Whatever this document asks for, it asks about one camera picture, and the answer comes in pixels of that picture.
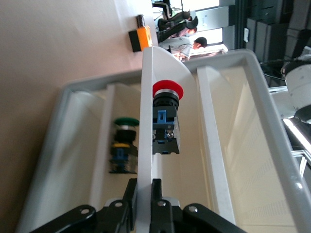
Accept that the grey plastic compartment tray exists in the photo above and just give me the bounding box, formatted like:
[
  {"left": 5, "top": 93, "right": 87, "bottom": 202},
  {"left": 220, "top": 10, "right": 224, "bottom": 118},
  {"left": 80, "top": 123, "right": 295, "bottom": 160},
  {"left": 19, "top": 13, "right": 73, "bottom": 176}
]
[{"left": 14, "top": 48, "right": 311, "bottom": 233}]

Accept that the aluminium frame profile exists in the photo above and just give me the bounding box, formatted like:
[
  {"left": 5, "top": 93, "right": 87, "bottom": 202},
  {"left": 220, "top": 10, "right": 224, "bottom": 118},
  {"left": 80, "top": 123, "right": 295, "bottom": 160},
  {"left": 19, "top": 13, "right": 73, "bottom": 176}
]
[{"left": 282, "top": 117, "right": 311, "bottom": 186}]

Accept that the black office chair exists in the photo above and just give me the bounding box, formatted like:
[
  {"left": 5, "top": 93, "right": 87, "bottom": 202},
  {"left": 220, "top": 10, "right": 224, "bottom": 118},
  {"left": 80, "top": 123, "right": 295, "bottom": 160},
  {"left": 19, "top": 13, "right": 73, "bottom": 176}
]
[{"left": 157, "top": 10, "right": 199, "bottom": 37}]

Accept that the orange button box black base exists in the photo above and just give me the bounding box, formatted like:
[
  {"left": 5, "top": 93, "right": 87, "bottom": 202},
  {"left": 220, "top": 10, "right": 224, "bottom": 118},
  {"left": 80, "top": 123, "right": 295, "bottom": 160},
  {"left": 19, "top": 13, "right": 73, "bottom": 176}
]
[{"left": 128, "top": 25, "right": 154, "bottom": 53}]

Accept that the red mushroom push button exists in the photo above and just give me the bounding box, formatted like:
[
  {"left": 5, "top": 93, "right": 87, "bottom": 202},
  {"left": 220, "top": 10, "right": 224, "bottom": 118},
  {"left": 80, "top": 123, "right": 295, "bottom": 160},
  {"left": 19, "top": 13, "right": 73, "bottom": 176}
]
[{"left": 152, "top": 79, "right": 185, "bottom": 156}]

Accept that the green mushroom push button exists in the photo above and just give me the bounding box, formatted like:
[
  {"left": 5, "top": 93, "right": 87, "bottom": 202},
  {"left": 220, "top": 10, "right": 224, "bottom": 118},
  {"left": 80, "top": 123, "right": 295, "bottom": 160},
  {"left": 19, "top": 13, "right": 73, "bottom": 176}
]
[{"left": 108, "top": 117, "right": 140, "bottom": 175}]

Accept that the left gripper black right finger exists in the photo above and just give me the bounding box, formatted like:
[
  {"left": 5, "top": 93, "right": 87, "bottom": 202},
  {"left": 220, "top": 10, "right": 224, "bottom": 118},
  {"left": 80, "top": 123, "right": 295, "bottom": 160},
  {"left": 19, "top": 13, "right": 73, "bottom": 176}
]
[{"left": 150, "top": 179, "right": 182, "bottom": 233}]

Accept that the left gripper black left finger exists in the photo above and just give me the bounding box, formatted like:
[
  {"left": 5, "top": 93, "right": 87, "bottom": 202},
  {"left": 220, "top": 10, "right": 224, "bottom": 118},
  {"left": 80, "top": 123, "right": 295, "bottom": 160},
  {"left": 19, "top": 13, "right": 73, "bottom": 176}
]
[{"left": 96, "top": 178, "right": 138, "bottom": 233}]

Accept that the person in pink shirt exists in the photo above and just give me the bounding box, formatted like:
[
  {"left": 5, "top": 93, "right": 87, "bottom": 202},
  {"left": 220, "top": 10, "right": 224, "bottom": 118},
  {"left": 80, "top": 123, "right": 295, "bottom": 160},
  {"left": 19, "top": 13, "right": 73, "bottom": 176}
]
[{"left": 170, "top": 26, "right": 198, "bottom": 38}]

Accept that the person in white shirt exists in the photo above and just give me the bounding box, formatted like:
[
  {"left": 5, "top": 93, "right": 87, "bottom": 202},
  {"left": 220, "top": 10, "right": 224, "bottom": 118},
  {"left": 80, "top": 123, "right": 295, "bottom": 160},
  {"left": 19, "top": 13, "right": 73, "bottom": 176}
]
[{"left": 159, "top": 36, "right": 208, "bottom": 62}]

